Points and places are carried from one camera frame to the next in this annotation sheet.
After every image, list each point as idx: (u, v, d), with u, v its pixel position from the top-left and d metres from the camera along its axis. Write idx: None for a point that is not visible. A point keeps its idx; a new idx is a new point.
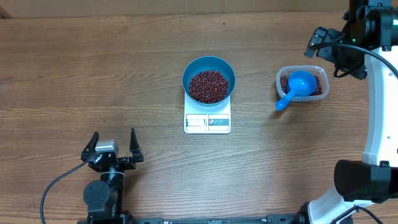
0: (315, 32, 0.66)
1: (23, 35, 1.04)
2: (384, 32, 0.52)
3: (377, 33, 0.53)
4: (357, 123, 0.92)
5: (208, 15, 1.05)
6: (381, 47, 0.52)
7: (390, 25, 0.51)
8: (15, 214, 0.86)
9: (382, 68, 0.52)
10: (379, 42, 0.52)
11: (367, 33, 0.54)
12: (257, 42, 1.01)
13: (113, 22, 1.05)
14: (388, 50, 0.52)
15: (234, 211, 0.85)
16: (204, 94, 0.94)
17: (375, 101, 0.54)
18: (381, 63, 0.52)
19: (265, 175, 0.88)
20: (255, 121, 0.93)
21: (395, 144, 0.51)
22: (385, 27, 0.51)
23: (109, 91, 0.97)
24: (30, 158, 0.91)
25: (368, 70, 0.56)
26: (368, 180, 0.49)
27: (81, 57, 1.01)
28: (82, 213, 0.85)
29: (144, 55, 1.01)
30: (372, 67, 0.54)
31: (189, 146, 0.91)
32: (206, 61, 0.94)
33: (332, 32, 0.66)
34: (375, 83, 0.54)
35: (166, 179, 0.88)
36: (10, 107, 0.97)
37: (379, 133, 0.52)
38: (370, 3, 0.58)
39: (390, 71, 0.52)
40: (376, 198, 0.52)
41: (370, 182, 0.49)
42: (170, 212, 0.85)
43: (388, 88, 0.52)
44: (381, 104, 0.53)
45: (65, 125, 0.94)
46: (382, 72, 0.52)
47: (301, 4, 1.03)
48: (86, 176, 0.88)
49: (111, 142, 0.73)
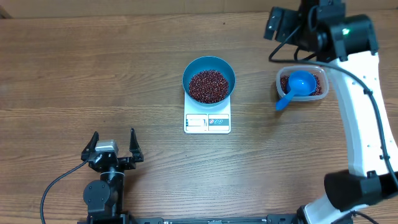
0: (271, 13, 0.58)
1: (23, 35, 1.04)
2: (338, 45, 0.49)
3: (331, 45, 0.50)
4: None
5: (208, 15, 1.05)
6: (338, 58, 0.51)
7: (342, 36, 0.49)
8: (15, 214, 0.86)
9: (344, 78, 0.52)
10: (335, 54, 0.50)
11: (321, 46, 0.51)
12: (257, 42, 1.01)
13: (113, 22, 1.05)
14: (346, 60, 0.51)
15: (234, 211, 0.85)
16: (204, 94, 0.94)
17: (347, 112, 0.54)
18: (342, 74, 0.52)
19: (265, 175, 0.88)
20: (255, 121, 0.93)
21: (375, 151, 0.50)
22: (339, 40, 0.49)
23: (109, 91, 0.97)
24: (30, 158, 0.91)
25: (334, 82, 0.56)
26: (360, 193, 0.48)
27: (81, 57, 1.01)
28: (82, 213, 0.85)
29: (144, 55, 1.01)
30: (337, 79, 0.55)
31: (189, 146, 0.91)
32: (206, 61, 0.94)
33: (289, 13, 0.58)
34: (342, 95, 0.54)
35: (166, 179, 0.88)
36: (10, 107, 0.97)
37: (358, 144, 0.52)
38: (322, 2, 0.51)
39: (352, 81, 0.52)
40: (371, 205, 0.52)
41: (362, 195, 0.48)
42: (170, 212, 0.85)
43: (356, 98, 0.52)
44: (352, 116, 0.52)
45: (65, 125, 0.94)
46: (346, 83, 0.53)
47: None
48: (86, 176, 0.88)
49: (111, 142, 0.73)
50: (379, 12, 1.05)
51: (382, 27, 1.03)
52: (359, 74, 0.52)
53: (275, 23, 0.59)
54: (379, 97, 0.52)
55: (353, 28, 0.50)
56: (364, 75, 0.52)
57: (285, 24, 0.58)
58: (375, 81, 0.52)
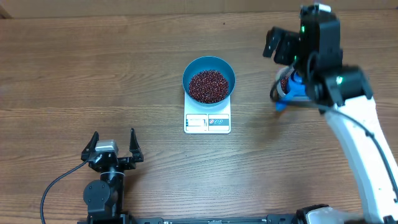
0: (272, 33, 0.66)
1: (23, 35, 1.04)
2: (334, 94, 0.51)
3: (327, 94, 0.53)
4: None
5: (208, 15, 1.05)
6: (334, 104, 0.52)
7: (337, 85, 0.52)
8: (15, 214, 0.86)
9: (344, 122, 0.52)
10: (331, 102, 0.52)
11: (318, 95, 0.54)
12: (257, 42, 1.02)
13: (113, 22, 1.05)
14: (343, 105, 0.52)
15: (234, 211, 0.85)
16: (204, 94, 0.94)
17: (353, 157, 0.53)
18: (341, 118, 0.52)
19: (265, 175, 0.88)
20: (255, 121, 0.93)
21: (388, 195, 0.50)
22: (333, 89, 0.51)
23: (109, 91, 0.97)
24: (30, 158, 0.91)
25: (332, 125, 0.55)
26: None
27: (81, 57, 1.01)
28: (83, 213, 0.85)
29: (144, 55, 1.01)
30: (335, 123, 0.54)
31: (189, 146, 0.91)
32: (206, 61, 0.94)
33: (289, 37, 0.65)
34: (346, 139, 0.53)
35: (166, 179, 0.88)
36: (10, 107, 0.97)
37: (369, 189, 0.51)
38: (321, 49, 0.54)
39: (352, 124, 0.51)
40: None
41: None
42: (170, 212, 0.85)
43: (359, 143, 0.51)
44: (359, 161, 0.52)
45: (65, 125, 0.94)
46: (346, 127, 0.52)
47: (300, 4, 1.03)
48: (86, 176, 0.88)
49: (111, 142, 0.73)
50: (379, 12, 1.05)
51: (382, 27, 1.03)
52: (358, 117, 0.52)
53: (274, 44, 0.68)
54: (380, 138, 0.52)
55: (347, 79, 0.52)
56: (363, 119, 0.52)
57: (283, 46, 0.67)
58: (375, 122, 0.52)
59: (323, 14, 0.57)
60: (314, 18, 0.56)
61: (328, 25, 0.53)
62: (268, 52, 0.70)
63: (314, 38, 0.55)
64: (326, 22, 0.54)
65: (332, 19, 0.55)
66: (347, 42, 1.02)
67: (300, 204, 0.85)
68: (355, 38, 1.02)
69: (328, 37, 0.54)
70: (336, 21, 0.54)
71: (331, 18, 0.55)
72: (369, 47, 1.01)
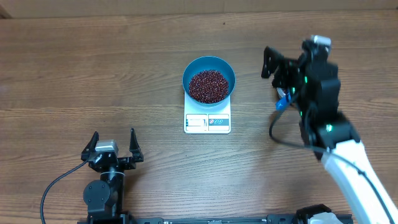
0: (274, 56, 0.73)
1: (23, 35, 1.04)
2: (327, 143, 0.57)
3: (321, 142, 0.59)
4: (357, 124, 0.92)
5: (208, 15, 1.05)
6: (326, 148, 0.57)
7: (329, 134, 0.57)
8: (15, 214, 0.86)
9: (337, 163, 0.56)
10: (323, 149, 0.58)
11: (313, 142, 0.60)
12: (257, 42, 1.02)
13: (113, 22, 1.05)
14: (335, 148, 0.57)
15: (234, 211, 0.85)
16: (204, 94, 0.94)
17: (351, 196, 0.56)
18: (334, 160, 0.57)
19: (265, 175, 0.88)
20: (255, 121, 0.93)
21: None
22: (326, 138, 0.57)
23: (109, 91, 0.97)
24: (30, 158, 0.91)
25: (330, 170, 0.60)
26: None
27: (81, 57, 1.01)
28: (82, 213, 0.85)
29: (144, 55, 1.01)
30: (331, 166, 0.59)
31: (189, 146, 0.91)
32: (206, 61, 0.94)
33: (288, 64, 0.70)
34: (342, 180, 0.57)
35: (166, 179, 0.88)
36: (10, 107, 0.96)
37: None
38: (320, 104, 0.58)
39: (344, 165, 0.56)
40: None
41: None
42: (170, 212, 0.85)
43: (353, 181, 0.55)
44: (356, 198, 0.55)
45: (65, 125, 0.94)
46: (339, 167, 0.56)
47: (300, 4, 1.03)
48: (86, 176, 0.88)
49: (111, 142, 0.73)
50: (379, 12, 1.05)
51: (382, 27, 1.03)
52: (349, 158, 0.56)
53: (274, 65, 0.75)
54: (373, 176, 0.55)
55: (337, 127, 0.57)
56: (354, 159, 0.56)
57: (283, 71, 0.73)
58: (365, 162, 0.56)
59: (324, 65, 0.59)
60: (314, 71, 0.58)
61: (328, 83, 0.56)
62: (268, 74, 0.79)
63: (313, 91, 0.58)
64: (327, 79, 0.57)
65: (332, 74, 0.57)
66: (347, 42, 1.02)
67: (300, 205, 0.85)
68: (355, 38, 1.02)
69: (327, 95, 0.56)
70: (336, 79, 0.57)
71: (331, 71, 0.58)
72: (369, 47, 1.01)
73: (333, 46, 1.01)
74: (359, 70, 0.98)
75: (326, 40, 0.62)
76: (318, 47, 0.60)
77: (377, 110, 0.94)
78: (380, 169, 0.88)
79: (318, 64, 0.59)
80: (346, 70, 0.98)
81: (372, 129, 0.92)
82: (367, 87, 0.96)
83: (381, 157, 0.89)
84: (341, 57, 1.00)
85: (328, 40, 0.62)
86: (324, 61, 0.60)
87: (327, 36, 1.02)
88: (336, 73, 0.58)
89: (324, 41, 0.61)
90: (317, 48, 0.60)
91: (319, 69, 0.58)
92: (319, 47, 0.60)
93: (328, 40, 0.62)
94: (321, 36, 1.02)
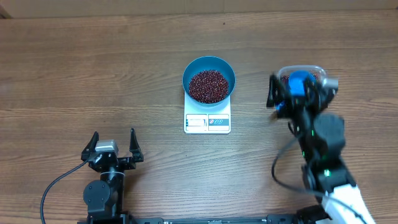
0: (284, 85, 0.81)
1: (23, 35, 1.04)
2: (324, 188, 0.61)
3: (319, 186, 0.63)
4: (357, 124, 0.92)
5: (208, 15, 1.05)
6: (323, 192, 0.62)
7: (328, 180, 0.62)
8: (15, 214, 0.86)
9: (336, 206, 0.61)
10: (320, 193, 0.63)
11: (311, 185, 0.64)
12: (257, 42, 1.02)
13: (113, 22, 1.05)
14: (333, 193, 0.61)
15: (235, 211, 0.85)
16: (204, 94, 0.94)
17: None
18: (333, 203, 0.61)
19: (265, 175, 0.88)
20: (255, 121, 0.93)
21: None
22: (324, 183, 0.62)
23: (109, 91, 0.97)
24: (30, 158, 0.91)
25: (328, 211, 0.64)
26: None
27: (81, 57, 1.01)
28: (82, 213, 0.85)
29: (144, 55, 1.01)
30: (329, 208, 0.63)
31: (189, 146, 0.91)
32: (206, 61, 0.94)
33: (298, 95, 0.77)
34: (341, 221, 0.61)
35: (166, 179, 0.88)
36: (10, 107, 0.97)
37: None
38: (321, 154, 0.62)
39: (342, 207, 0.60)
40: None
41: None
42: (170, 212, 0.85)
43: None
44: None
45: (65, 125, 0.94)
46: (337, 210, 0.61)
47: (300, 4, 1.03)
48: (86, 176, 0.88)
49: (111, 142, 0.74)
50: (379, 12, 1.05)
51: (382, 27, 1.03)
52: (347, 201, 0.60)
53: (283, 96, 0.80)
54: (369, 219, 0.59)
55: (335, 175, 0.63)
56: (351, 203, 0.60)
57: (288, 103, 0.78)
58: (361, 205, 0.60)
59: (331, 121, 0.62)
60: (322, 127, 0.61)
61: (334, 142, 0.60)
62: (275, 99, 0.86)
63: (318, 144, 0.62)
64: (333, 135, 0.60)
65: (337, 132, 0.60)
66: (347, 42, 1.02)
67: (301, 205, 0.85)
68: (355, 38, 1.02)
69: (331, 149, 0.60)
70: (342, 136, 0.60)
71: (337, 129, 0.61)
72: (369, 47, 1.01)
73: (333, 46, 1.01)
74: (359, 70, 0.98)
75: (335, 84, 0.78)
76: (326, 91, 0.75)
77: (377, 110, 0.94)
78: (380, 169, 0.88)
79: (324, 120, 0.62)
80: (346, 70, 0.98)
81: (372, 129, 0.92)
82: (367, 87, 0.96)
83: (381, 157, 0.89)
84: (341, 57, 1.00)
85: (336, 84, 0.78)
86: (331, 118, 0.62)
87: (328, 36, 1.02)
88: (342, 130, 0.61)
89: (333, 84, 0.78)
90: (326, 93, 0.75)
91: (326, 126, 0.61)
92: (328, 91, 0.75)
93: (336, 84, 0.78)
94: (321, 36, 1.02)
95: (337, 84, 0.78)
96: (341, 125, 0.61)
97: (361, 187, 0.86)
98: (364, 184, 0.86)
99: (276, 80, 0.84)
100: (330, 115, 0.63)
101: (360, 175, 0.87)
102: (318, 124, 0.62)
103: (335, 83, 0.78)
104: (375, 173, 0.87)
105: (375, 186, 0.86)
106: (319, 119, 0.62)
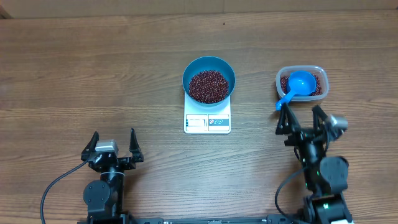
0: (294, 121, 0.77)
1: (23, 35, 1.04)
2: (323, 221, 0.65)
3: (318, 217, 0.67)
4: (357, 124, 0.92)
5: (208, 15, 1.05)
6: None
7: (326, 212, 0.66)
8: (15, 214, 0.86)
9: None
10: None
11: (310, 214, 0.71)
12: (257, 42, 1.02)
13: (113, 22, 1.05)
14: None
15: (235, 211, 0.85)
16: (204, 94, 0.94)
17: None
18: None
19: (265, 175, 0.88)
20: (255, 121, 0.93)
21: None
22: (323, 216, 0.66)
23: (109, 91, 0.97)
24: (30, 158, 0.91)
25: None
26: None
27: (81, 57, 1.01)
28: (82, 213, 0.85)
29: (144, 55, 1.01)
30: None
31: (189, 146, 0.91)
32: (206, 61, 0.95)
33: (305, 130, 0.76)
34: None
35: (166, 179, 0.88)
36: (10, 107, 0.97)
37: None
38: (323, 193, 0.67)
39: None
40: None
41: None
42: (170, 212, 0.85)
43: None
44: None
45: (65, 125, 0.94)
46: None
47: (300, 5, 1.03)
48: (86, 176, 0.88)
49: (111, 142, 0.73)
50: (379, 12, 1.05)
51: (381, 27, 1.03)
52: None
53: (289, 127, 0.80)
54: None
55: (334, 208, 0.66)
56: None
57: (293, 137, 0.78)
58: None
59: (336, 165, 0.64)
60: (326, 173, 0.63)
61: (337, 186, 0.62)
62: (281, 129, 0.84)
63: (321, 183, 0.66)
64: (336, 182, 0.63)
65: (341, 177, 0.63)
66: (347, 42, 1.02)
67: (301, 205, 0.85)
68: (355, 39, 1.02)
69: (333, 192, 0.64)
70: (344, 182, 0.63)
71: (341, 173, 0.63)
72: (369, 47, 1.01)
73: (333, 46, 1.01)
74: (359, 70, 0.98)
75: (345, 124, 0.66)
76: (336, 133, 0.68)
77: (377, 110, 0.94)
78: (380, 169, 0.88)
79: (331, 163, 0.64)
80: (346, 70, 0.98)
81: (372, 129, 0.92)
82: (367, 87, 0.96)
83: (381, 157, 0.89)
84: (341, 57, 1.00)
85: (346, 123, 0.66)
86: (337, 161, 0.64)
87: (327, 36, 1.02)
88: (346, 175, 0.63)
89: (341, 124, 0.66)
90: (335, 134, 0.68)
91: (331, 170, 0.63)
92: (336, 132, 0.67)
93: (347, 124, 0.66)
94: (321, 36, 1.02)
95: (347, 122, 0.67)
96: (346, 168, 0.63)
97: (361, 187, 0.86)
98: (364, 184, 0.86)
99: (289, 112, 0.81)
100: (336, 158, 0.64)
101: (360, 175, 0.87)
102: (323, 167, 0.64)
103: (344, 121, 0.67)
104: (375, 173, 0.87)
105: (375, 186, 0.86)
106: (324, 161, 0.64)
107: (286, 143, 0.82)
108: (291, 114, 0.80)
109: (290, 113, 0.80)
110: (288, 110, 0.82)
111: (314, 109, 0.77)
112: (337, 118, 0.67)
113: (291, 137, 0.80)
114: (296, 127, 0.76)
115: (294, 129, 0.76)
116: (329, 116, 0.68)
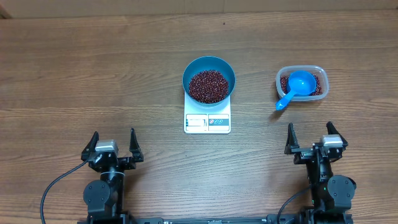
0: (291, 147, 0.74)
1: (23, 35, 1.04)
2: None
3: None
4: (357, 123, 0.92)
5: (208, 15, 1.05)
6: None
7: None
8: (15, 214, 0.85)
9: None
10: None
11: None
12: (257, 42, 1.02)
13: (113, 22, 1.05)
14: None
15: (234, 211, 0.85)
16: (204, 94, 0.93)
17: None
18: None
19: (265, 175, 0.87)
20: (255, 121, 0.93)
21: None
22: None
23: (109, 90, 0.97)
24: (30, 158, 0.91)
25: None
26: None
27: (81, 57, 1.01)
28: (83, 213, 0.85)
29: (144, 55, 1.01)
30: None
31: (189, 146, 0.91)
32: (206, 61, 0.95)
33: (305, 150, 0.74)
34: None
35: (166, 179, 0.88)
36: (10, 107, 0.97)
37: None
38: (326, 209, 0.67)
39: None
40: None
41: None
42: (170, 212, 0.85)
43: None
44: None
45: (66, 125, 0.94)
46: None
47: (300, 5, 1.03)
48: (86, 176, 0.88)
49: (111, 142, 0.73)
50: (379, 12, 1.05)
51: (382, 27, 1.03)
52: None
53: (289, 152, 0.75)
54: None
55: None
56: None
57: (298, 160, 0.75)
58: None
59: (344, 185, 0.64)
60: (333, 191, 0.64)
61: (342, 203, 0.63)
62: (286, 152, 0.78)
63: (326, 198, 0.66)
64: (341, 202, 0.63)
65: (347, 196, 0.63)
66: (347, 42, 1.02)
67: (300, 204, 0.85)
68: (355, 38, 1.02)
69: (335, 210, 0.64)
70: (348, 203, 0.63)
71: (348, 193, 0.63)
72: (369, 47, 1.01)
73: (333, 46, 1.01)
74: (359, 70, 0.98)
75: (337, 143, 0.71)
76: (326, 154, 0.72)
77: (377, 110, 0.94)
78: (380, 169, 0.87)
79: (339, 182, 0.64)
80: (346, 70, 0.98)
81: (372, 129, 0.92)
82: (367, 87, 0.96)
83: (381, 157, 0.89)
84: (341, 57, 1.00)
85: (340, 142, 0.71)
86: (346, 181, 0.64)
87: (328, 36, 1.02)
88: (351, 195, 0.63)
89: (334, 144, 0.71)
90: (324, 154, 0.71)
91: (337, 187, 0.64)
92: (328, 151, 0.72)
93: (340, 143, 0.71)
94: (321, 36, 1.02)
95: (341, 141, 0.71)
96: (352, 190, 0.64)
97: (361, 187, 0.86)
98: (364, 185, 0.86)
99: (291, 130, 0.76)
100: (345, 178, 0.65)
101: (360, 175, 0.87)
102: (331, 183, 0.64)
103: (337, 140, 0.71)
104: (375, 173, 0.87)
105: (375, 186, 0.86)
106: (333, 178, 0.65)
107: (295, 162, 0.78)
108: (291, 134, 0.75)
109: (291, 132, 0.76)
110: (290, 129, 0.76)
111: (328, 125, 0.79)
112: (330, 138, 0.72)
113: (295, 158, 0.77)
114: (295, 149, 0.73)
115: (293, 152, 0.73)
116: (323, 136, 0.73)
